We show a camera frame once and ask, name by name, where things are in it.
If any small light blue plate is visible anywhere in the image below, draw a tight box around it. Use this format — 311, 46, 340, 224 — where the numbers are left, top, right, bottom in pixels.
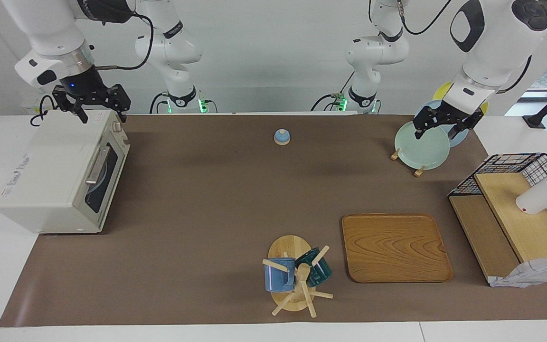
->
87, 151, 112, 206

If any glass oven door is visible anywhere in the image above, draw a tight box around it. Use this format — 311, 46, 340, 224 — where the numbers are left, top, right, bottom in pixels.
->
81, 124, 131, 233

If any white toaster oven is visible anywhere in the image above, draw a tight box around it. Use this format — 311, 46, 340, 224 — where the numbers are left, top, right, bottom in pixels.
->
0, 109, 131, 234

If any large light blue plate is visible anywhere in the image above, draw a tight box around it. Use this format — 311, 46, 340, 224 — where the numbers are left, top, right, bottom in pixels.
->
414, 100, 470, 148

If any pale green plate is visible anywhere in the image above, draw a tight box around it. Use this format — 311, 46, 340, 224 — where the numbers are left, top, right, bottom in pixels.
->
394, 120, 451, 170

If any yellow plate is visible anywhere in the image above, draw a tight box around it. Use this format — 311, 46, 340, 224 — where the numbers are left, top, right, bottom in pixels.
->
433, 81, 489, 115

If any wooden plate rack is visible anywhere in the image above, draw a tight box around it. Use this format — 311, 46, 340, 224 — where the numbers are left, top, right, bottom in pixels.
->
390, 148, 427, 178

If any white cup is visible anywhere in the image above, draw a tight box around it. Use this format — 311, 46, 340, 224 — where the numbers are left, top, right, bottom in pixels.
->
515, 175, 547, 215

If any wooden serving tray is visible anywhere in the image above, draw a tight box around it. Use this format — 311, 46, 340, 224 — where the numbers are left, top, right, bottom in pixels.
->
341, 213, 453, 284

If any wooden shelf box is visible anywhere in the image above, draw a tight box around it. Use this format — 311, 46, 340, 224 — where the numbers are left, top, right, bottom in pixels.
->
448, 172, 547, 285

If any brown table mat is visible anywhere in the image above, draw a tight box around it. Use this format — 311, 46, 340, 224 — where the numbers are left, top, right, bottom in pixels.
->
0, 114, 547, 327

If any white patterned cloth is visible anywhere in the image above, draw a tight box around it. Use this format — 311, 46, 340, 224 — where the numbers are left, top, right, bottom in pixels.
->
489, 256, 547, 288

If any dark green mug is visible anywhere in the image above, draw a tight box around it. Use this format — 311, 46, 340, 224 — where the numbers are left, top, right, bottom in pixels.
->
295, 247, 332, 288

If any wooden mug tree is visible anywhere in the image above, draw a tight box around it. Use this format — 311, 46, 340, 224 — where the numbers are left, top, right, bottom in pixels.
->
262, 235, 334, 318

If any blue mug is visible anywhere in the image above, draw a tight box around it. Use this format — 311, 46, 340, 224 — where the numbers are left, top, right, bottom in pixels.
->
264, 257, 296, 293

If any black oven power cable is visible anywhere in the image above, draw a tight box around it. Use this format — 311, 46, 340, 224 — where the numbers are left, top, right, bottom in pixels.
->
30, 94, 67, 126

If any black wire basket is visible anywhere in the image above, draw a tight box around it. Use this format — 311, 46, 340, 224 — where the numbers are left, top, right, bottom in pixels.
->
448, 152, 547, 252

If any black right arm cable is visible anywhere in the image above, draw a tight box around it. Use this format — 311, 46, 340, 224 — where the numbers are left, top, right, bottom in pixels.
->
95, 12, 154, 71

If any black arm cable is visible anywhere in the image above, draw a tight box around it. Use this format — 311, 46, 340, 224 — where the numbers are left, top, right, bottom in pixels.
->
95, 12, 154, 71
396, 0, 453, 36

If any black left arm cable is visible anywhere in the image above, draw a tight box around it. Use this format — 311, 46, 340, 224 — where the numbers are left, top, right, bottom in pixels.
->
396, 0, 453, 36

